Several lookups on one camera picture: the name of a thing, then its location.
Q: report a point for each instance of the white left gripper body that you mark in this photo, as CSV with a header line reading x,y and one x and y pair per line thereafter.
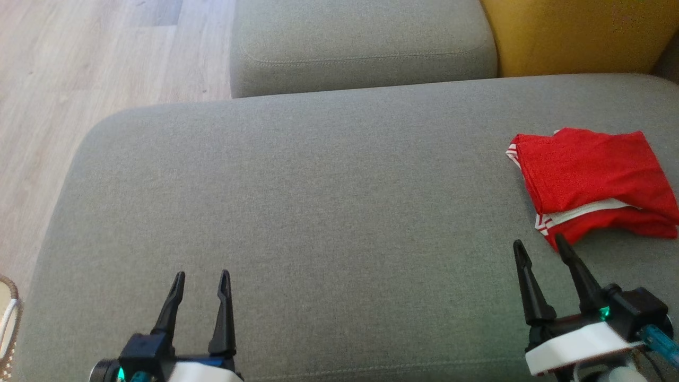
x,y
207,371

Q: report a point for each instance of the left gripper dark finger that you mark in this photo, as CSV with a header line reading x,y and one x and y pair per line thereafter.
x,y
167,321
224,334

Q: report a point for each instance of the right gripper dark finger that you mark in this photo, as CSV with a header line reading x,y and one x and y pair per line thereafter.
x,y
536,305
586,294

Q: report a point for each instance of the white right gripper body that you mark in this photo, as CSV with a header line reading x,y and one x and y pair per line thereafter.
x,y
573,345

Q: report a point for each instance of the red garment striped white trim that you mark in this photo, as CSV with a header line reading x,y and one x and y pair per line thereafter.
x,y
589,170

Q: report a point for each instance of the grey fabric sofa seat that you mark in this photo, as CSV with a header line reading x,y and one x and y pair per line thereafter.
x,y
318,239

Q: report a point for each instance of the woven wicker laundry basket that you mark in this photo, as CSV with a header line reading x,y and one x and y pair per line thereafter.
x,y
8,307

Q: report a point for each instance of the yellow cushion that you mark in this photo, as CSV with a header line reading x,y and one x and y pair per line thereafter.
x,y
573,32

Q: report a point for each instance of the grey sofa cushion block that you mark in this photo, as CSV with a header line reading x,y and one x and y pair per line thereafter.
x,y
360,42

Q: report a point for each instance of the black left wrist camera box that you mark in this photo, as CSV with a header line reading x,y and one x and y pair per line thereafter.
x,y
146,353

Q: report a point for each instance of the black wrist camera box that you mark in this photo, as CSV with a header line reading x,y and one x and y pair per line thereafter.
x,y
146,353
636,313

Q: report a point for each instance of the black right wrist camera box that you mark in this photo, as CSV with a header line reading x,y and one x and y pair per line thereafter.
x,y
636,313

